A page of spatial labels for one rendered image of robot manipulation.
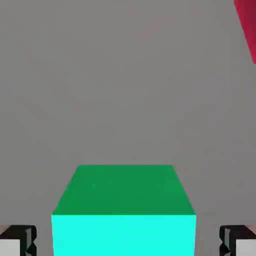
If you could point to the small green cube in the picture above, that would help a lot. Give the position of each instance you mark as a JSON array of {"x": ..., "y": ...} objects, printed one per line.
[{"x": 124, "y": 210}]

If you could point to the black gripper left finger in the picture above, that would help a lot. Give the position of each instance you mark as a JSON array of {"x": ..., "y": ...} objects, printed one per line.
[{"x": 18, "y": 233}]

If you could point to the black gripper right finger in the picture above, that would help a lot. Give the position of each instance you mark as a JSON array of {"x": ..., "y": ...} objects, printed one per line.
[{"x": 238, "y": 233}]

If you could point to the large red box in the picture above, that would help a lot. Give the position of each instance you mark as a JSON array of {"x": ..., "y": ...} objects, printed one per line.
[{"x": 249, "y": 24}]

